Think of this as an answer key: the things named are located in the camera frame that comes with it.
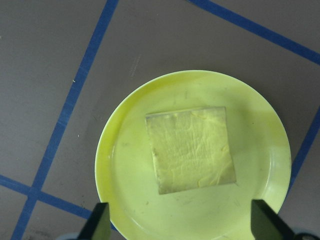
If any yellow round plate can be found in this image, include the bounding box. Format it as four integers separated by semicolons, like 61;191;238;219
94;69;292;240

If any yellow foam cube block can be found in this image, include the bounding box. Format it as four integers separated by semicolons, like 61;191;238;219
145;106;237;195

